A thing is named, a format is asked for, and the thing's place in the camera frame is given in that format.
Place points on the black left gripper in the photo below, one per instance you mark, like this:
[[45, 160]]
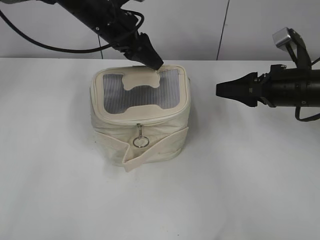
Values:
[[120, 29]]

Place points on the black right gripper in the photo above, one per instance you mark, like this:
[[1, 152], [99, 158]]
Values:
[[280, 87]]

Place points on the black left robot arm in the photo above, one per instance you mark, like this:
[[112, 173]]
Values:
[[82, 9]]

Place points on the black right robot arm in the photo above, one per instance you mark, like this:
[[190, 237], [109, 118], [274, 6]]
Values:
[[315, 88]]

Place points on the cream canvas zipper bag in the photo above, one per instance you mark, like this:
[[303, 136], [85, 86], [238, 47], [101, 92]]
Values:
[[140, 115]]

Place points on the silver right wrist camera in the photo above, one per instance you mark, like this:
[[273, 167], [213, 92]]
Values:
[[288, 40]]

